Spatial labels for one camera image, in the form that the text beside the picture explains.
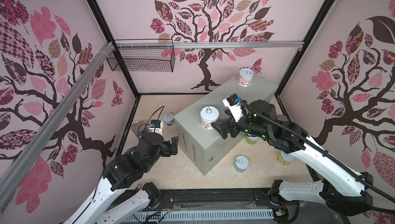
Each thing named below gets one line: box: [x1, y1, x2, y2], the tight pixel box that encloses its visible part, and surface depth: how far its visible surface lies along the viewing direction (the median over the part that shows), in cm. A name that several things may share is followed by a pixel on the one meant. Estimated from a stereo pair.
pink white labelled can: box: [200, 105, 220, 130], surface depth 59 cm
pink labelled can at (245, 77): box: [237, 68, 255, 87], surface depth 76 cm
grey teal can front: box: [234, 155, 250, 174], surface depth 82 cm
